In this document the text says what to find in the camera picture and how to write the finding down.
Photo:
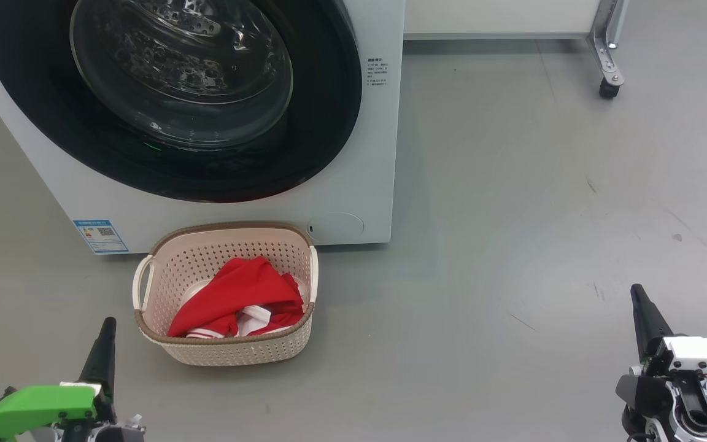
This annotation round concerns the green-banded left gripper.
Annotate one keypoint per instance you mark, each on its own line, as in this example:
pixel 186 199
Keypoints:
pixel 34 405

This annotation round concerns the red garment with white stripes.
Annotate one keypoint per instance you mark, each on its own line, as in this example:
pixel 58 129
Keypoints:
pixel 243 285

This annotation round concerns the dark round washer door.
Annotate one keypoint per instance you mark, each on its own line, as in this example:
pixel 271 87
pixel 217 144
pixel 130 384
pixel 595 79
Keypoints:
pixel 206 153

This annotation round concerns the cream perforated laundry basket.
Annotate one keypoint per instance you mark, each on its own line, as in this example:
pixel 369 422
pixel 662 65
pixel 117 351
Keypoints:
pixel 237 350

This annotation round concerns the white front-load washing machine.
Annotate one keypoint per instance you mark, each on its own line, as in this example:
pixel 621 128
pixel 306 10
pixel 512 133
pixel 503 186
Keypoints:
pixel 359 153

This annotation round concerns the blue energy label sticker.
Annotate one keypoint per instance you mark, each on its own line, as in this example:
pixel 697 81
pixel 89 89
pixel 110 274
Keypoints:
pixel 100 236

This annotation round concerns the small text sticker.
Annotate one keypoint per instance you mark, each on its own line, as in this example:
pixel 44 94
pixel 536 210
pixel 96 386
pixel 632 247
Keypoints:
pixel 377 72

